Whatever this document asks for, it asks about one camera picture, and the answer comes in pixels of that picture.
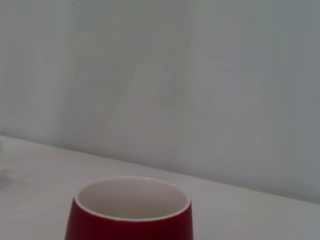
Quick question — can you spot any red mug white inside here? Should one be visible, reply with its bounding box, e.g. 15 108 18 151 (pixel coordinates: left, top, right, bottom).
64 176 194 240

